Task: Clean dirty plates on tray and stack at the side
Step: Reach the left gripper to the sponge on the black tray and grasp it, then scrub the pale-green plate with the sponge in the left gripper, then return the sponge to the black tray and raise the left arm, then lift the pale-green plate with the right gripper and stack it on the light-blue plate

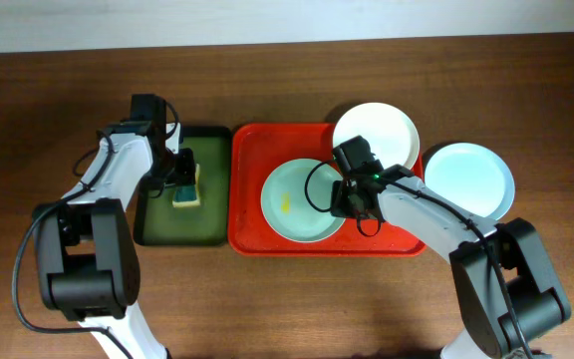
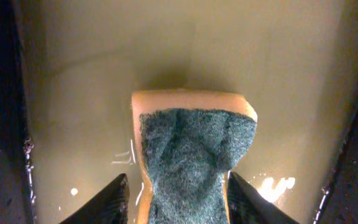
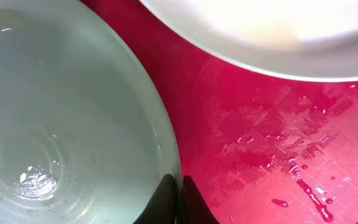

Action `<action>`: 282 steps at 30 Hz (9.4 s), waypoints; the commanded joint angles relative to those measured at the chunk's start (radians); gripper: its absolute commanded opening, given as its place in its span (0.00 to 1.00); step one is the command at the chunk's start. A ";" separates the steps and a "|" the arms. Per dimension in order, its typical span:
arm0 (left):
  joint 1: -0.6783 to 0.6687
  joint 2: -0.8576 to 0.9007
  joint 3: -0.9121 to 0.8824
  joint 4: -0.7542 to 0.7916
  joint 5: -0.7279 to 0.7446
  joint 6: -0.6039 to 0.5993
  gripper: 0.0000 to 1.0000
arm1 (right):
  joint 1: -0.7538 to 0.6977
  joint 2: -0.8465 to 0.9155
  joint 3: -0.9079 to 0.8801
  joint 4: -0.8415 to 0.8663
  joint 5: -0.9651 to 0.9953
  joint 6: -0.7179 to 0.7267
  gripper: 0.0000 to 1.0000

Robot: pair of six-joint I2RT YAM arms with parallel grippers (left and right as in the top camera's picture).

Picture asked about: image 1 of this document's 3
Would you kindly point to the light blue plate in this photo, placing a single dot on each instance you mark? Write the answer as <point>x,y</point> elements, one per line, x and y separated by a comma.
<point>472,177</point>

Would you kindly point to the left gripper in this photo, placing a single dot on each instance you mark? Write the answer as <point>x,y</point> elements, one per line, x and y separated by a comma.
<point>184,170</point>

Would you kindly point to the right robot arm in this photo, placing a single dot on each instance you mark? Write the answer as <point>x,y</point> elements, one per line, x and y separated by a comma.
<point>507,289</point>

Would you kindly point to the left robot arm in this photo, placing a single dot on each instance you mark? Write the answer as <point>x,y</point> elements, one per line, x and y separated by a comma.
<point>87,263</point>

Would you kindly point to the red plastic tray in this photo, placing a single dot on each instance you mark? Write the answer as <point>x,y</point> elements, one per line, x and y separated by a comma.
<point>257,150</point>

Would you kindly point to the yellow green sponge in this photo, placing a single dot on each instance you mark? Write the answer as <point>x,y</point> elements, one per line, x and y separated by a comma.
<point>187,194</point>

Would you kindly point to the white plate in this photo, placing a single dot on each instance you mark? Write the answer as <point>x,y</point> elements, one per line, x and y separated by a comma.
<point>391,134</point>

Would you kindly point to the light green plate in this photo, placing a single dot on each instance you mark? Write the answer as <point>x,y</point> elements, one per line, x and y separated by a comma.
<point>294,201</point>

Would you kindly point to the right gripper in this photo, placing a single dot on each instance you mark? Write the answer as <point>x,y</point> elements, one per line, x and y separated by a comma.
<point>338,210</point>

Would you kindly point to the dark green tray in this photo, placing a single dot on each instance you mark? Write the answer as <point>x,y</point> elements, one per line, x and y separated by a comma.
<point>159,223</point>

